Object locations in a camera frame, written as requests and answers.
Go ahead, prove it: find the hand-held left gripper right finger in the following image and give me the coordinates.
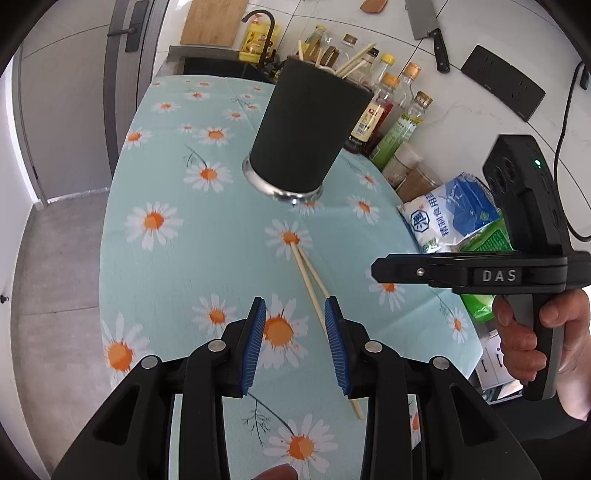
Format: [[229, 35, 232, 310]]
[[323, 296, 541, 480]]

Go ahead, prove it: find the blue and white salt bag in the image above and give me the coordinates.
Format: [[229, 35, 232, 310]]
[[397, 172, 502, 254]]

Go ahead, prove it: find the yellow dish soap bottle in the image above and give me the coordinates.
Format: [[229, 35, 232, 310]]
[[238, 23, 281, 64]]

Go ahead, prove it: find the brown spice jar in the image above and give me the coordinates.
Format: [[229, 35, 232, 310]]
[[396, 161, 445, 205]]

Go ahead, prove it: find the person's right hand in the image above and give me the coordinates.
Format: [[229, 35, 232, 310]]
[[492, 287, 591, 422]]

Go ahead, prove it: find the grey door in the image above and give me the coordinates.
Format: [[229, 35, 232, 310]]
[[102, 0, 170, 206]]

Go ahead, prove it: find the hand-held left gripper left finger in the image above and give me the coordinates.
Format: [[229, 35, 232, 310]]
[[53, 296, 267, 480]]

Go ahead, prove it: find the daisy print tablecloth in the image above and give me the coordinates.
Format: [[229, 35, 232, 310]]
[[99, 74, 484, 480]]

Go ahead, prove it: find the green food packet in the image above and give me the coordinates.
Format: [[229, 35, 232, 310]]
[[457, 213, 514, 324]]

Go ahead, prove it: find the brown sauce bottle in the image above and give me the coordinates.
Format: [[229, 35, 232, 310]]
[[305, 25, 328, 63]]

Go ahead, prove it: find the black faucet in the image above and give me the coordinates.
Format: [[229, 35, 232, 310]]
[[241, 10, 278, 71]]

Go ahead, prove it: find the dark soy sauce bottle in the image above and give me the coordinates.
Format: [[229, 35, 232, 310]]
[[343, 73, 401, 157]]

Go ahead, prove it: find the black door handle lock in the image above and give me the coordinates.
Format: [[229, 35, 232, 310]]
[[108, 0, 151, 52]]

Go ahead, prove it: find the bottle with yellow cap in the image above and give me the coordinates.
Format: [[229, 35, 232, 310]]
[[379, 53, 397, 86]]

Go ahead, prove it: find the clear bottle with gold cap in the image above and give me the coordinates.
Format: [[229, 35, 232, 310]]
[[398, 62, 422, 118]]

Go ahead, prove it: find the black wall outlet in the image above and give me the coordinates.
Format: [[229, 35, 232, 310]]
[[462, 45, 546, 123]]

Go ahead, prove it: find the person's left hand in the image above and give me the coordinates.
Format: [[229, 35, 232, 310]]
[[252, 465, 297, 480]]

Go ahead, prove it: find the green label oil bottle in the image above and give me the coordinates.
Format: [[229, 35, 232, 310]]
[[369, 91, 434, 170]]

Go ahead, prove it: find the kitchen cleaver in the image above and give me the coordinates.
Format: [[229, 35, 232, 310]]
[[404, 0, 451, 75]]

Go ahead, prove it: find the white cardboard box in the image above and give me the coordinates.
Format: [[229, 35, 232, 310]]
[[475, 330, 528, 406]]

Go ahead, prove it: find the white spice jar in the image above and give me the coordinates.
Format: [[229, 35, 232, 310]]
[[382, 142, 424, 186]]

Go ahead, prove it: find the wooden cutting board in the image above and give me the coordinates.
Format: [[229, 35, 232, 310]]
[[180, 0, 250, 47]]

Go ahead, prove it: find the black sink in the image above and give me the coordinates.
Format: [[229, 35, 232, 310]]
[[167, 45, 278, 85]]

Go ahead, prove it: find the black cable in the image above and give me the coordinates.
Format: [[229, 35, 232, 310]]
[[553, 62, 591, 243]]

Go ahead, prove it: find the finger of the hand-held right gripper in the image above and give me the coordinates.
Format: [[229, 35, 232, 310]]
[[372, 253, 455, 289]]

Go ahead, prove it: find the black utensil holder cup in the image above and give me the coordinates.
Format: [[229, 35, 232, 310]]
[[242, 55, 375, 206]]

